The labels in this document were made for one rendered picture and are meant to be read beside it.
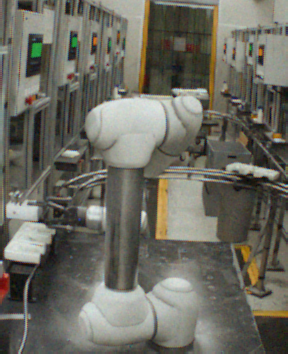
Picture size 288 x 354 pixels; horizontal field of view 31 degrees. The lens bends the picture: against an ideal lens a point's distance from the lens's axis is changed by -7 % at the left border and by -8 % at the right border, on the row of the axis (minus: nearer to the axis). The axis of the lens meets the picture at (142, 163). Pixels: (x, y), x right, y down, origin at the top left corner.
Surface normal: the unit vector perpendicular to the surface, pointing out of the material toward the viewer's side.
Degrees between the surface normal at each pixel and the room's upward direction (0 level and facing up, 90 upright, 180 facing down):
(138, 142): 94
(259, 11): 90
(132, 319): 84
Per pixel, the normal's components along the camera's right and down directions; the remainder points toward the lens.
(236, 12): -0.04, 0.22
